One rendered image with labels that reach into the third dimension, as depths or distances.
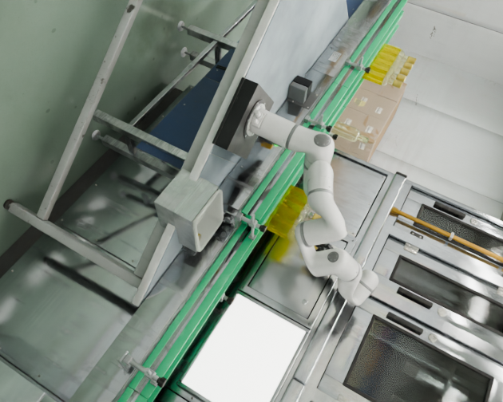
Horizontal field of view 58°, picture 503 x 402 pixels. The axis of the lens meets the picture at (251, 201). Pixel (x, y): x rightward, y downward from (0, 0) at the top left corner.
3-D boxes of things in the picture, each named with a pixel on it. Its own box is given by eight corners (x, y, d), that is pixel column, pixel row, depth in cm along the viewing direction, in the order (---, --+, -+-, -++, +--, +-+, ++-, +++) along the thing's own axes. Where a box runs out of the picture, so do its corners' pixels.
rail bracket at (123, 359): (110, 361, 153) (164, 397, 147) (97, 347, 139) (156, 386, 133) (119, 349, 156) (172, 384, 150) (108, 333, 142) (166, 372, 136)
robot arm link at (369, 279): (365, 298, 164) (382, 278, 164) (342, 279, 168) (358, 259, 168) (367, 300, 178) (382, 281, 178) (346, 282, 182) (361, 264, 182)
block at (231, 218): (219, 222, 183) (235, 230, 181) (219, 209, 175) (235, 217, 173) (224, 215, 185) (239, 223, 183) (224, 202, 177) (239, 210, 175)
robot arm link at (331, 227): (295, 194, 149) (295, 233, 142) (334, 184, 143) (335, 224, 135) (313, 213, 159) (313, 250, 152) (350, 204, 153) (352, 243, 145)
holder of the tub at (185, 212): (180, 250, 176) (197, 258, 174) (172, 211, 153) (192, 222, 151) (204, 218, 184) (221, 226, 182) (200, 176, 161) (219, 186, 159)
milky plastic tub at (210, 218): (180, 244, 171) (199, 254, 169) (172, 212, 152) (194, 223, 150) (205, 210, 180) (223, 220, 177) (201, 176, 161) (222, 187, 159)
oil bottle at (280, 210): (255, 210, 197) (298, 233, 192) (255, 203, 193) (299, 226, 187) (260, 202, 200) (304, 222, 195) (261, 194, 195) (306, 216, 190)
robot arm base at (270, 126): (239, 128, 157) (279, 147, 153) (256, 96, 157) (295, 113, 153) (251, 138, 172) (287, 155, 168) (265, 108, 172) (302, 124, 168)
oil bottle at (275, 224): (247, 220, 194) (292, 242, 189) (248, 213, 190) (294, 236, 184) (254, 210, 197) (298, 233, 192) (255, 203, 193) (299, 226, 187)
